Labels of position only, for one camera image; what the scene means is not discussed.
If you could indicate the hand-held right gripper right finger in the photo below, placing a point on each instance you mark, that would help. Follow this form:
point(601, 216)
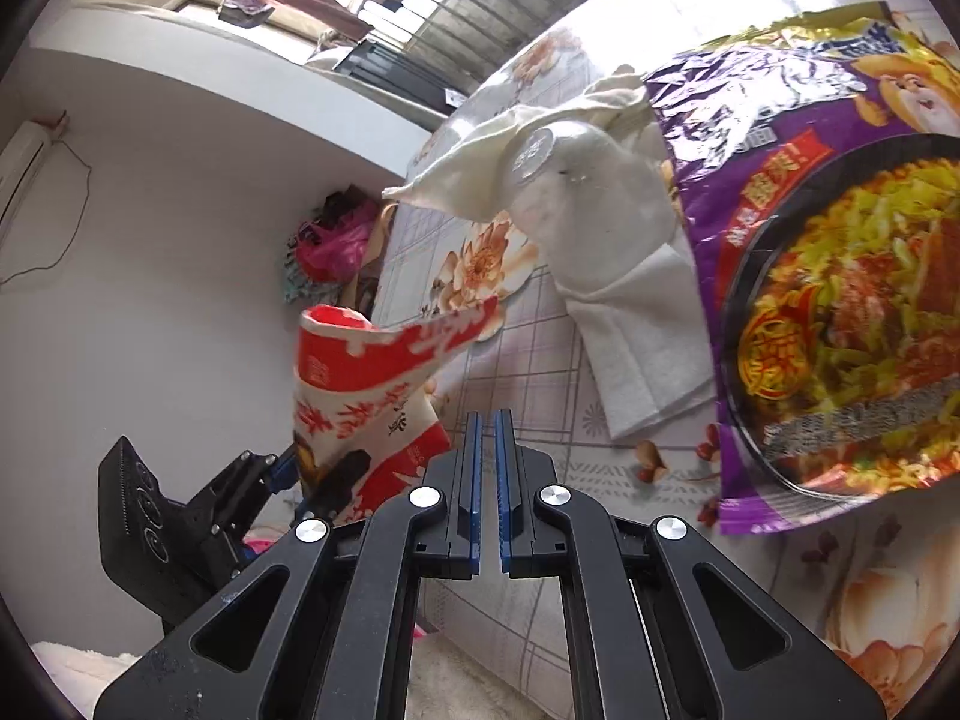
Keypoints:
point(504, 495)

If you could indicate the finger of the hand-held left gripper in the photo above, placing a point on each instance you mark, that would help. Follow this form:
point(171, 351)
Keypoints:
point(259, 476)
point(337, 487)

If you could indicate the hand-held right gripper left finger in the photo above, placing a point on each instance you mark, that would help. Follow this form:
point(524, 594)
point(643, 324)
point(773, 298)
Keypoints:
point(472, 495)

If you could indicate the red snack packet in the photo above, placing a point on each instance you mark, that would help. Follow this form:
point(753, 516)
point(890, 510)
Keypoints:
point(360, 390)

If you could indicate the white cloth towel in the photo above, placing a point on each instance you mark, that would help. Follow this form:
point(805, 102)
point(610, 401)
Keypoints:
point(637, 330)

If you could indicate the clear plastic cup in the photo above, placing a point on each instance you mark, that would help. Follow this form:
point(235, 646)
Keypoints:
point(536, 154)

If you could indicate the purple noodle packet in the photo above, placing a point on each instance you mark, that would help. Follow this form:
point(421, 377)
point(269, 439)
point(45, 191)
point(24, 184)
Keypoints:
point(825, 277)

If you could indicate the floral table cover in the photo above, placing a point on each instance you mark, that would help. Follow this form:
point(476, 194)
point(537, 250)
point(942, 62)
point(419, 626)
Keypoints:
point(525, 360)

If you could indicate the white fluffy rug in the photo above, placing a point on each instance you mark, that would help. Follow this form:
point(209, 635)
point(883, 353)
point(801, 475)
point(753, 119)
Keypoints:
point(75, 664)

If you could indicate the pink plastic bag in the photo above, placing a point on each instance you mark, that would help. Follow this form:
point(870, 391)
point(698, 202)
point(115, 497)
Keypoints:
point(330, 251)

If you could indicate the brown paper bag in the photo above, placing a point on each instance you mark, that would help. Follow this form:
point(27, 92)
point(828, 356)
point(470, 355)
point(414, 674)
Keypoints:
point(379, 240)

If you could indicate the white air conditioner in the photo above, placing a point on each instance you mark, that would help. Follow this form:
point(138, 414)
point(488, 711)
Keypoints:
point(22, 165)

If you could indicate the dark radiator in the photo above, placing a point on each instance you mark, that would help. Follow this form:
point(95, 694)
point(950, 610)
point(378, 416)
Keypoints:
point(390, 71)

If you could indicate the metal window railing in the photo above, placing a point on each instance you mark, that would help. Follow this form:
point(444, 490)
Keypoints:
point(480, 7)

